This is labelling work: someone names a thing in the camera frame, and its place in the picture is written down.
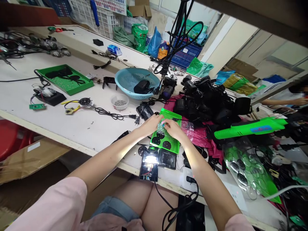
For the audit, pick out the person's left hand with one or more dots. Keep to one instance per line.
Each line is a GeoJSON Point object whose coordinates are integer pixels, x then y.
{"type": "Point", "coordinates": [148, 125]}

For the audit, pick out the person's right hand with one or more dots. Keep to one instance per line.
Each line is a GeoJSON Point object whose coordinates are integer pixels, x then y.
{"type": "Point", "coordinates": [173, 128]}

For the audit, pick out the person's left fingers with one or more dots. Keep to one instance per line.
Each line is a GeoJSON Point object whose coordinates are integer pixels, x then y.
{"type": "Point", "coordinates": [158, 119]}

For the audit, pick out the person's right fingers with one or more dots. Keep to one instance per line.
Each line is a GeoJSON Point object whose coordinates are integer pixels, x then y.
{"type": "Point", "coordinates": [165, 124]}

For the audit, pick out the small clear bubbly plastic piece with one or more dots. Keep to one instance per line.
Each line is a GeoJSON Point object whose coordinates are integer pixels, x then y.
{"type": "Point", "coordinates": [160, 128]}

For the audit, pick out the black box housing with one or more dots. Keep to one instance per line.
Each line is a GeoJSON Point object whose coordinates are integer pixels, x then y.
{"type": "Point", "coordinates": [144, 111]}

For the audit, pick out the small green perforated tray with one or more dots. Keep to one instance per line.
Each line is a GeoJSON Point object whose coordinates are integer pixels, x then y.
{"type": "Point", "coordinates": [168, 142]}

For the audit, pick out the black square housing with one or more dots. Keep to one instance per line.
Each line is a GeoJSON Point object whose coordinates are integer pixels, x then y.
{"type": "Point", "coordinates": [168, 160]}

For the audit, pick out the pink plastic bag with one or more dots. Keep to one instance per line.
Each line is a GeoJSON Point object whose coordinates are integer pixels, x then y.
{"type": "Point", "coordinates": [204, 139]}

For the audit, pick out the white cup of steel balls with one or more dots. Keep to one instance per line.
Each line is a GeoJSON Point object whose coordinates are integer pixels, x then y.
{"type": "Point", "coordinates": [119, 102]}

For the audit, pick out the black device with lit light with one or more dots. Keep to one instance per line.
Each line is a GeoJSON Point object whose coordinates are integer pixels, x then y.
{"type": "Point", "coordinates": [149, 166]}

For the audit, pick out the pile of black devices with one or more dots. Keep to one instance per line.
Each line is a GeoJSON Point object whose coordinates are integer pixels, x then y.
{"type": "Point", "coordinates": [209, 103]}

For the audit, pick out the light blue plastic colander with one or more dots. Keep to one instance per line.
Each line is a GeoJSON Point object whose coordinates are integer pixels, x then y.
{"type": "Point", "coordinates": [125, 79]}

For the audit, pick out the white power strip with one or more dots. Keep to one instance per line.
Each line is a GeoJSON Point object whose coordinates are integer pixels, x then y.
{"type": "Point", "coordinates": [189, 178]}

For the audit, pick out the blue plastic crate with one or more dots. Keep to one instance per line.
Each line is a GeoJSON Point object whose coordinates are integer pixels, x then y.
{"type": "Point", "coordinates": [186, 51]}

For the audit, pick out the bright green power tool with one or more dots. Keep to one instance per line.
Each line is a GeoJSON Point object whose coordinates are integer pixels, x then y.
{"type": "Point", "coordinates": [240, 130]}

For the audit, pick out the blue plastic bag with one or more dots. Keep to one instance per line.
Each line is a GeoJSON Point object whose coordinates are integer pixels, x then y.
{"type": "Point", "coordinates": [154, 43]}

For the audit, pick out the person's legs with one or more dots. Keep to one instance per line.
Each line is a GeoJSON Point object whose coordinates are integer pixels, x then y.
{"type": "Point", "coordinates": [134, 199]}

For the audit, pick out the blue and white packet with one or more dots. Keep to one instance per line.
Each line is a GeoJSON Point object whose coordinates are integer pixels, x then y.
{"type": "Point", "coordinates": [114, 50]}

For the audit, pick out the green woven sack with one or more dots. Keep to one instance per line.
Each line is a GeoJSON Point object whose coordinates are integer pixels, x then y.
{"type": "Point", "coordinates": [139, 36]}

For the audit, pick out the yellow circuit board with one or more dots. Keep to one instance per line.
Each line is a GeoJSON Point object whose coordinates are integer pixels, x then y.
{"type": "Point", "coordinates": [70, 111]}

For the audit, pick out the large green tray with parts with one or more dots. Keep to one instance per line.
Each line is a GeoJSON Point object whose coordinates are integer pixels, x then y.
{"type": "Point", "coordinates": [72, 84]}

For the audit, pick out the clear sheet of green lenses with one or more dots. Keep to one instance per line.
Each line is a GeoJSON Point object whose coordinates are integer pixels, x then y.
{"type": "Point", "coordinates": [250, 168]}

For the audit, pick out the small black box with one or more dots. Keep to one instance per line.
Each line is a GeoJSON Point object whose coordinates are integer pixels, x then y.
{"type": "Point", "coordinates": [98, 42]}

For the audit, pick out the stack of white plastic crates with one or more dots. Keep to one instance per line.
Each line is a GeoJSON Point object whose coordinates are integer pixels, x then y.
{"type": "Point", "coordinates": [106, 14]}

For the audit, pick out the green circuit board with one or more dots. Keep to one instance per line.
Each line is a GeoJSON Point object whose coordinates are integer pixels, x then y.
{"type": "Point", "coordinates": [37, 106]}

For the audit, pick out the blue hanging tool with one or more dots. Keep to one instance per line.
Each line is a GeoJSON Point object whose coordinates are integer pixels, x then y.
{"type": "Point", "coordinates": [94, 12]}

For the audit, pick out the brown cardboard box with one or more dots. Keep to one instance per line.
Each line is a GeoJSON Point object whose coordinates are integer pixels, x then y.
{"type": "Point", "coordinates": [29, 161]}

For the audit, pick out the person's body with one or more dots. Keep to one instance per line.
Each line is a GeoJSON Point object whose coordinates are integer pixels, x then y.
{"type": "Point", "coordinates": [48, 209]}

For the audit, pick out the pile of silver lamp parts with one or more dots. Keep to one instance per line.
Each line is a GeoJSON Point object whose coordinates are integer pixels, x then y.
{"type": "Point", "coordinates": [36, 44]}

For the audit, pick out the red plastic stool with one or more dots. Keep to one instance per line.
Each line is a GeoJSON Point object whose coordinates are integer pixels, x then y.
{"type": "Point", "coordinates": [12, 137]}

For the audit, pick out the black metal bracket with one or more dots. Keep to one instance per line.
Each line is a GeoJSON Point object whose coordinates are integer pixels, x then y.
{"type": "Point", "coordinates": [109, 81]}

